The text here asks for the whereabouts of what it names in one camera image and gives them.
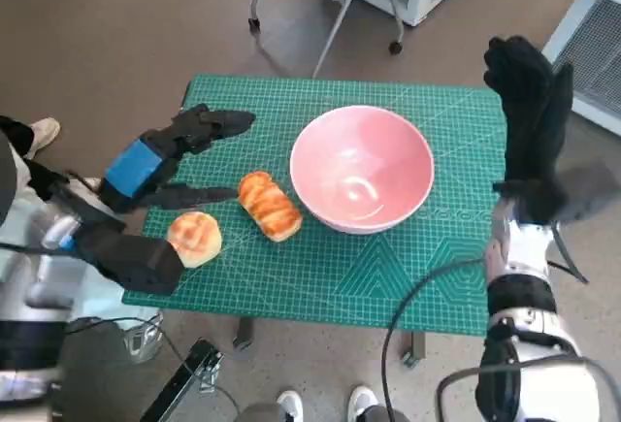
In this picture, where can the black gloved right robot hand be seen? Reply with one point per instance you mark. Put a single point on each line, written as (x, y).
(531, 126)

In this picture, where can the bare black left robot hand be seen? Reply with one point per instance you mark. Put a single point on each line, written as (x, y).
(133, 167)

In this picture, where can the round toy bread bun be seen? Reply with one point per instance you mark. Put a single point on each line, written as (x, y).
(196, 237)

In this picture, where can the long twisted toy bread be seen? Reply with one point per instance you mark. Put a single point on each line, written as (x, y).
(269, 208)

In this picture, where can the pink bowl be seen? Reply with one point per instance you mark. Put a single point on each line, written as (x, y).
(359, 150)

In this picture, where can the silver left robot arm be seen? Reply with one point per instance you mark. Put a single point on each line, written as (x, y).
(48, 291)

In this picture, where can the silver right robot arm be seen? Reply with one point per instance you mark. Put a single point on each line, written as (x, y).
(521, 296)

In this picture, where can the person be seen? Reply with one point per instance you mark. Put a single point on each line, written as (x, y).
(291, 402)
(43, 133)

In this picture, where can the large white mesh cabinet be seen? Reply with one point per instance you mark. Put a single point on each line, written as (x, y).
(597, 43)

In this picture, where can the grey white sneaker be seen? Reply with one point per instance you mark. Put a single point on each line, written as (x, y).
(143, 342)

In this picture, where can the metal table leg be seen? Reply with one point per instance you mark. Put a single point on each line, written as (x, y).
(244, 334)
(415, 349)

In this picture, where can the green cutting mat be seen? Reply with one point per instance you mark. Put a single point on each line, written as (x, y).
(301, 286)

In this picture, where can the grey metal rod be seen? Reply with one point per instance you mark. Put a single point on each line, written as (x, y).
(337, 24)

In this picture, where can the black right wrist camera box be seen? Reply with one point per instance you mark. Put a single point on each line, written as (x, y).
(582, 194)

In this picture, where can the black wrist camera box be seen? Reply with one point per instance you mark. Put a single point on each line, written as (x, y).
(136, 262)
(582, 194)

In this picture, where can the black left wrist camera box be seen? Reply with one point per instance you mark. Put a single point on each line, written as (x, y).
(136, 262)

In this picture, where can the black bar with metal bracket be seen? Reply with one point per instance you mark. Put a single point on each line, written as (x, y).
(184, 378)

